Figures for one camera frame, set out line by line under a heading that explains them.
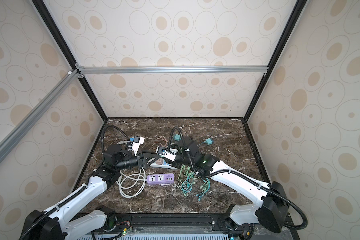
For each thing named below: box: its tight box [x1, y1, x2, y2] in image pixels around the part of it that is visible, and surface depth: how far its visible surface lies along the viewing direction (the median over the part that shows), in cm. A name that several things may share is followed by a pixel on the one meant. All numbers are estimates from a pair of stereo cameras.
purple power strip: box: [146, 173, 175, 185], surface depth 87 cm
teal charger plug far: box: [174, 134, 182, 141], surface depth 108 cm
